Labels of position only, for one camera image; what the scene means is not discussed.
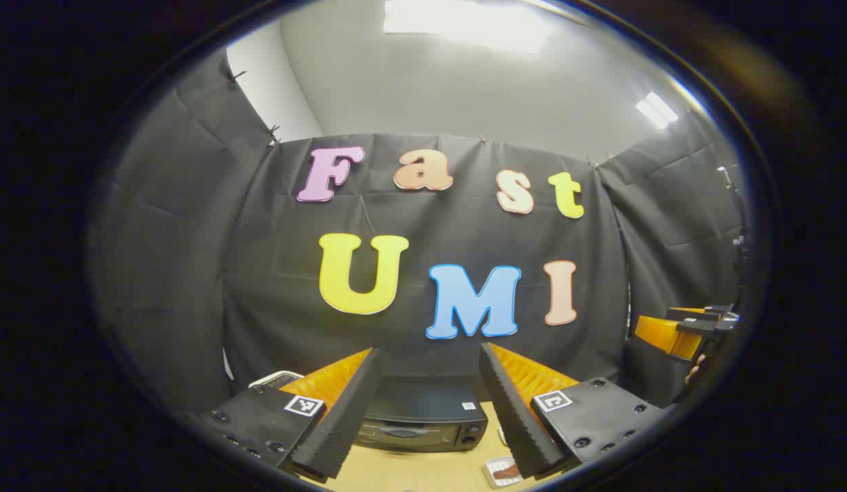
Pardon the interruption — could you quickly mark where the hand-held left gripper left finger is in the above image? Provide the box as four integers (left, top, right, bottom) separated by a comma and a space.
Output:
191, 347, 382, 482

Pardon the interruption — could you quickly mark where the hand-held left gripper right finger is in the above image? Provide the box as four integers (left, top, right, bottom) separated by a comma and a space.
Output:
479, 342, 676, 480

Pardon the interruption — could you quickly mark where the black electric oven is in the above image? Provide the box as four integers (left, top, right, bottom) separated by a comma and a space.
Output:
354, 374, 490, 453

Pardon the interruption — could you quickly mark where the white rectangular plate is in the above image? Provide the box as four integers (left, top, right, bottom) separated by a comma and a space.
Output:
483, 456, 527, 489

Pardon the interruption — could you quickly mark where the ceiling light panel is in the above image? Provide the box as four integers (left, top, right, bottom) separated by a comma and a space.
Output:
383, 0, 555, 55
635, 92, 680, 130

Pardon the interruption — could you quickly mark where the black backdrop cloth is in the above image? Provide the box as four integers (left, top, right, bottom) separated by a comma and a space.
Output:
89, 48, 755, 418

